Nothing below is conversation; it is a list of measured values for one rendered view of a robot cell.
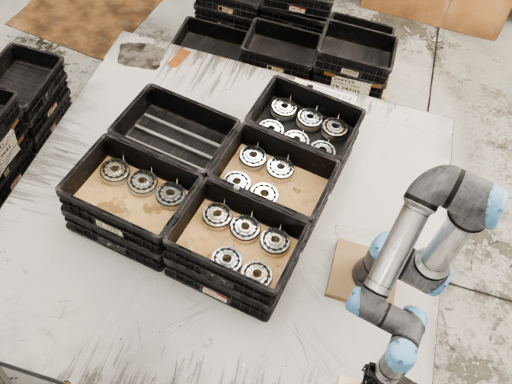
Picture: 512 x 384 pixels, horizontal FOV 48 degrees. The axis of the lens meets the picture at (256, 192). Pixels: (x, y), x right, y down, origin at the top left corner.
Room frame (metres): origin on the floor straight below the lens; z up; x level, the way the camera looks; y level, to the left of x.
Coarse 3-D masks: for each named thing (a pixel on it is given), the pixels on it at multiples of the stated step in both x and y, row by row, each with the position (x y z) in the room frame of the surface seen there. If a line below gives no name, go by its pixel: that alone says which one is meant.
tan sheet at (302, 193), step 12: (228, 168) 1.35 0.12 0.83; (240, 168) 1.36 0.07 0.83; (264, 168) 1.38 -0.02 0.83; (300, 168) 1.41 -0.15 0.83; (252, 180) 1.32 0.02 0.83; (264, 180) 1.33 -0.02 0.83; (300, 180) 1.36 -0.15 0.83; (312, 180) 1.37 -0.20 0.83; (324, 180) 1.38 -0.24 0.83; (288, 192) 1.29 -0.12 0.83; (300, 192) 1.30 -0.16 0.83; (312, 192) 1.31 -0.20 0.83; (288, 204) 1.24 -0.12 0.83; (300, 204) 1.25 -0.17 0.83; (312, 204) 1.26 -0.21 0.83
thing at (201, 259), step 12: (204, 180) 1.20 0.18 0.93; (240, 192) 1.18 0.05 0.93; (264, 204) 1.15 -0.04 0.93; (180, 216) 1.04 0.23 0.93; (168, 228) 0.99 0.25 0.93; (168, 240) 0.95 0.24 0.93; (300, 240) 1.04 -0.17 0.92; (180, 252) 0.92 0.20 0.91; (192, 252) 0.92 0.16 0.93; (204, 264) 0.89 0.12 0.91; (216, 264) 0.89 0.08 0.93; (288, 264) 0.93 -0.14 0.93; (240, 276) 0.86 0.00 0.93; (264, 288) 0.84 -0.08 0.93; (276, 288) 0.85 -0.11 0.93
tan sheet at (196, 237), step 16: (192, 224) 1.09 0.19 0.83; (192, 240) 1.02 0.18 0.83; (208, 240) 1.03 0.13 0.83; (224, 240) 1.04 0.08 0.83; (256, 240) 1.07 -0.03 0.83; (208, 256) 0.97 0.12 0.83; (256, 256) 1.00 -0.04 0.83; (288, 256) 1.03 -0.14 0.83; (240, 272) 0.93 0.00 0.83; (272, 272) 0.95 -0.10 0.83
